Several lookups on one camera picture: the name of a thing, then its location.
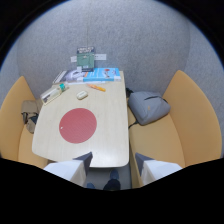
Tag orange pen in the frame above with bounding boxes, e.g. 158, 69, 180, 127
86, 83, 107, 93

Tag grey backpack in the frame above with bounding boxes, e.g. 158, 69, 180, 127
126, 87, 172, 130

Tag light wooden table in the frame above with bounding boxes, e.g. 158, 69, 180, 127
31, 70, 131, 169

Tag grey white book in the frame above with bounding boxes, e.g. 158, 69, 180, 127
52, 69, 86, 85

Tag orange bench seat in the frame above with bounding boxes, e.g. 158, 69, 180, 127
0, 75, 49, 170
127, 69, 223, 189

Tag blue book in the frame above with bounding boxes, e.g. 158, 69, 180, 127
82, 67, 122, 83

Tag round red mat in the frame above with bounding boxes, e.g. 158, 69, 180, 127
58, 107, 98, 145

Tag beige bag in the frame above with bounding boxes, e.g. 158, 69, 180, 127
21, 99, 41, 135

